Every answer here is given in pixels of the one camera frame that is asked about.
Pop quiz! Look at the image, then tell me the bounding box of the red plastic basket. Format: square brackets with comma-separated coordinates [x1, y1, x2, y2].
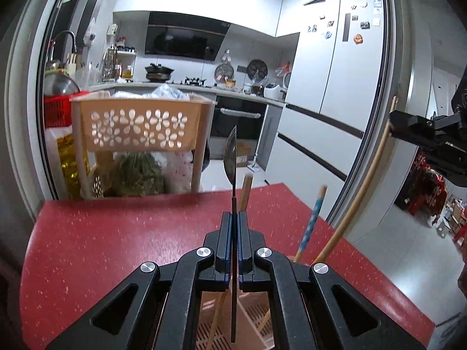
[43, 91, 89, 129]

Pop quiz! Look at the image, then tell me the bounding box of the pink plastic utensil holder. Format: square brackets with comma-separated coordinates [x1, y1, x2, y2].
[195, 254, 315, 350]

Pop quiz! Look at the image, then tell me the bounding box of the white refrigerator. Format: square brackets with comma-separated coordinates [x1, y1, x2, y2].
[266, 0, 385, 218]

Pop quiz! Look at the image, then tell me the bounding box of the blue patterned wooden chopstick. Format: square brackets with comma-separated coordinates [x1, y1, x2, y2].
[294, 185, 328, 263]

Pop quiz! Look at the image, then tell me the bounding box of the cardboard box on floor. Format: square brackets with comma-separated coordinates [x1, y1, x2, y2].
[236, 141, 252, 167]

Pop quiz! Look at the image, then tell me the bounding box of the green vegetables bag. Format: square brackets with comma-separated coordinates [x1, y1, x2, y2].
[111, 152, 165, 197]

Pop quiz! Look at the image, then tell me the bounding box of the plain wooden chopstick in holder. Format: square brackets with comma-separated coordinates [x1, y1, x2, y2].
[206, 172, 253, 350]

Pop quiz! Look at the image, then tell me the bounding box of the black range hood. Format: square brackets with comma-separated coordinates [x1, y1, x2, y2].
[145, 11, 230, 62]

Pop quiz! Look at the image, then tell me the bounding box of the black built-in oven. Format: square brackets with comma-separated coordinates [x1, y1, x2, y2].
[210, 96, 267, 140]

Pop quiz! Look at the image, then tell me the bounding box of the plain long wooden chopstick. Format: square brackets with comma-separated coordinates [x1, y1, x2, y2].
[256, 95, 399, 330]

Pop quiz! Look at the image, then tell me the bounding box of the dark metal spoon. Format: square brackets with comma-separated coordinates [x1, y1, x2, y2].
[223, 127, 238, 343]

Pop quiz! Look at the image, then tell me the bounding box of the steel bowl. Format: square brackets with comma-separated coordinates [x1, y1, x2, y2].
[43, 73, 80, 97]

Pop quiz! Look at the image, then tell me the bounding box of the kitchen faucet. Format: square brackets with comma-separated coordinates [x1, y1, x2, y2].
[50, 30, 77, 59]

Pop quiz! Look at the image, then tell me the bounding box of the black wok on stove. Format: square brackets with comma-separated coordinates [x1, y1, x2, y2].
[145, 63, 174, 82]

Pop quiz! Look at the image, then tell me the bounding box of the beige flower-pattern storage cart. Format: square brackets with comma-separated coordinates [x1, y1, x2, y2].
[70, 90, 216, 199]

